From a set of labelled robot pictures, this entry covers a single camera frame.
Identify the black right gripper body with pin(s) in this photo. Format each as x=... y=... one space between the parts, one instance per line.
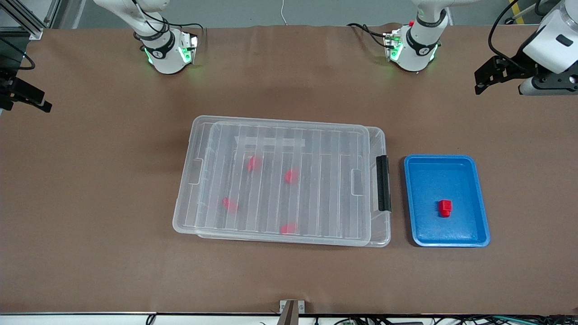
x=6 y=88

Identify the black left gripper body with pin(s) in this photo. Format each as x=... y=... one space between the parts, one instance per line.
x=515 y=66

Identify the red block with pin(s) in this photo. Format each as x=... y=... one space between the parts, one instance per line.
x=288 y=228
x=254 y=163
x=291 y=176
x=230 y=205
x=445 y=207

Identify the clear ribbed plastic lid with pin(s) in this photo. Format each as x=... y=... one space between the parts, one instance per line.
x=271 y=198

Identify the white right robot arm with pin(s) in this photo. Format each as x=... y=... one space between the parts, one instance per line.
x=165 y=56

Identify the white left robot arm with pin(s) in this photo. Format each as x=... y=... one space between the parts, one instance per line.
x=417 y=47

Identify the clear plastic storage box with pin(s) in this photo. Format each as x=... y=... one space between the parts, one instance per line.
x=381 y=228

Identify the metal base connector panel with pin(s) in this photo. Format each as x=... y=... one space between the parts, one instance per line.
x=189 y=47
x=393 y=45

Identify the blue plastic tray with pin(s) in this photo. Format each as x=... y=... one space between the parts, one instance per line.
x=451 y=178

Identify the brown table cover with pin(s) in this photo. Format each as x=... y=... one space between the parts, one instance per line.
x=113 y=203

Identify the aluminium frame profile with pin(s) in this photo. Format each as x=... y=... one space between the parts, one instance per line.
x=27 y=20

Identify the metal table edge bracket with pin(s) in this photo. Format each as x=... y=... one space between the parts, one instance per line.
x=301 y=307

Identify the dark camera stand post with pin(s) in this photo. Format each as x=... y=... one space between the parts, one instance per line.
x=289 y=316

